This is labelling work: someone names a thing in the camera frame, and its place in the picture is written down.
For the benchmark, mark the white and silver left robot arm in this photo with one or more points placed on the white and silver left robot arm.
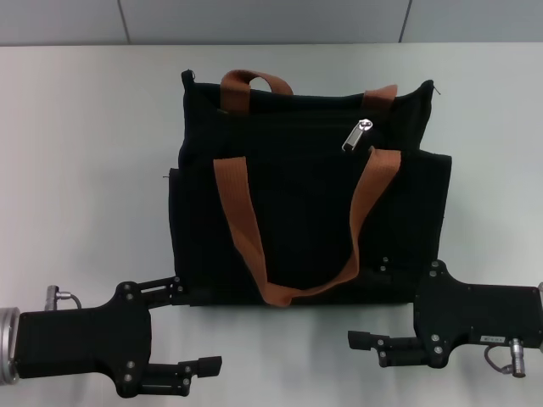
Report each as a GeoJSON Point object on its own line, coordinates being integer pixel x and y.
{"type": "Point", "coordinates": [7, 347]}

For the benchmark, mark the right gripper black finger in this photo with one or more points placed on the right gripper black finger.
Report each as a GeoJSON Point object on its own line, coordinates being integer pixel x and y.
{"type": "Point", "coordinates": [390, 271]}
{"type": "Point", "coordinates": [399, 349]}

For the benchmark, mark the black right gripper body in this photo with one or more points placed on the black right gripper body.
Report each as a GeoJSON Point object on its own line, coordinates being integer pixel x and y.
{"type": "Point", "coordinates": [479, 313]}

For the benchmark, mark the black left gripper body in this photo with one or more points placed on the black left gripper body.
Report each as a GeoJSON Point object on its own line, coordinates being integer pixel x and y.
{"type": "Point", "coordinates": [85, 343]}

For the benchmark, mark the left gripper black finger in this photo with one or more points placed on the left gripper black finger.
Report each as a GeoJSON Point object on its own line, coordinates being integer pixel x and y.
{"type": "Point", "coordinates": [165, 292]}
{"type": "Point", "coordinates": [178, 375]}

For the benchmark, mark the silver zipper pull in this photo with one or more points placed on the silver zipper pull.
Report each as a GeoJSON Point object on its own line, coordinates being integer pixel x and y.
{"type": "Point", "coordinates": [355, 135]}

